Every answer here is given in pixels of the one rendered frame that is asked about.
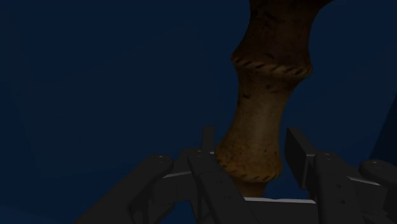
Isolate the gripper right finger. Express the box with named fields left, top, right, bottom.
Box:
left=284, top=127, right=397, bottom=224

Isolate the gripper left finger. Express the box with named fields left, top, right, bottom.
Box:
left=73, top=125, right=261, bottom=224

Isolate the brown carved wooden figure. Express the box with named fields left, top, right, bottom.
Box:
left=214, top=0, right=334, bottom=199

